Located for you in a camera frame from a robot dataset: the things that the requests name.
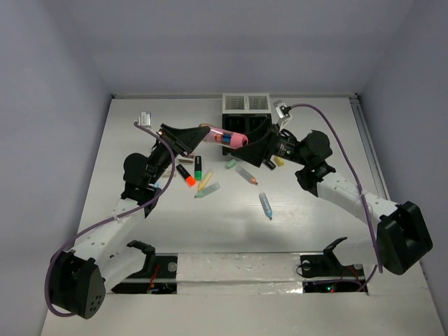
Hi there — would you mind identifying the pink bottle of pens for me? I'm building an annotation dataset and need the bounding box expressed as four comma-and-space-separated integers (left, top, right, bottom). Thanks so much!
199, 123, 249, 149

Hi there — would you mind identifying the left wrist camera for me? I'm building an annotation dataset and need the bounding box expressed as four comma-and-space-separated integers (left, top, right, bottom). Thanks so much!
136, 111, 153, 128

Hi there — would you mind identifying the black slotted organizer box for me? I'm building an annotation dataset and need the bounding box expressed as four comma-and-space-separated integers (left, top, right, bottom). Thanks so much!
221, 113, 272, 136

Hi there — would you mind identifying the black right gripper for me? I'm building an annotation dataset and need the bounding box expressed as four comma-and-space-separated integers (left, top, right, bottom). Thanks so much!
231, 117, 309, 167

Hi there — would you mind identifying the white slotted organizer box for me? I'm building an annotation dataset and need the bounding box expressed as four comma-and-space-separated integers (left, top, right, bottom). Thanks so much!
222, 93, 272, 114

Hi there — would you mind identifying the yellow marker cap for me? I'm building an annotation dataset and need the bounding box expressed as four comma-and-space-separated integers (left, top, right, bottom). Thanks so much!
274, 156, 284, 167

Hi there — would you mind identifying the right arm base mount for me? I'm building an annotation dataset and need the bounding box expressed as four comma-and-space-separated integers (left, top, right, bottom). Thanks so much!
295, 237, 368, 294

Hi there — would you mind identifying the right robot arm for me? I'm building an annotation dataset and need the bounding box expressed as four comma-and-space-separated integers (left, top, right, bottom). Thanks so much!
232, 125, 433, 275

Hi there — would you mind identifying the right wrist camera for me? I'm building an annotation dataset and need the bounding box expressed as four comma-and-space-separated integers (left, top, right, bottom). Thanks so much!
273, 100, 292, 131

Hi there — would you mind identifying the black marker orange cap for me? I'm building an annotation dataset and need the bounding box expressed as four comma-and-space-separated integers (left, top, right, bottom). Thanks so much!
176, 164, 196, 187

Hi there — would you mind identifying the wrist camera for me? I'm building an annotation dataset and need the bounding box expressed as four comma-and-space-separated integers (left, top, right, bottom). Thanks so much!
136, 111, 153, 128
273, 100, 292, 131

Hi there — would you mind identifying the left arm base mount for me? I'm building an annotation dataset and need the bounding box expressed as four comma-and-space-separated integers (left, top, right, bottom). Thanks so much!
111, 240, 178, 295

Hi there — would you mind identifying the clear blue-tip marker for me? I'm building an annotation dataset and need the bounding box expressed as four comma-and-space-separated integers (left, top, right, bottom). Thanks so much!
259, 192, 273, 220

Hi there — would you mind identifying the black marker blue cap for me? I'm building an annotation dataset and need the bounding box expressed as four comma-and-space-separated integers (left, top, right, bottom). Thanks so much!
264, 160, 276, 170

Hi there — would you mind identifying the clear yellow highlighter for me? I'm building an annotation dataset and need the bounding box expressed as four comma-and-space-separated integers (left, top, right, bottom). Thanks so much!
197, 169, 214, 191

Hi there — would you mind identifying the clear green highlighter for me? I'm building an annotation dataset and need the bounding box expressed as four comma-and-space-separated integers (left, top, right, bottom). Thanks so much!
195, 182, 221, 198

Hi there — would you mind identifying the clear orange-tip marker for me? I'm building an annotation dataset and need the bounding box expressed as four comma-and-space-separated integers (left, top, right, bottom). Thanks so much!
236, 165, 258, 186

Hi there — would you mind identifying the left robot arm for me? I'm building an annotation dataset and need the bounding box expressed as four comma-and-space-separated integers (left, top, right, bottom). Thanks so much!
44, 125, 210, 319

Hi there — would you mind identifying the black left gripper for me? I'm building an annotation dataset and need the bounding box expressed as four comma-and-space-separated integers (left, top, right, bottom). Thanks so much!
146, 125, 209, 185

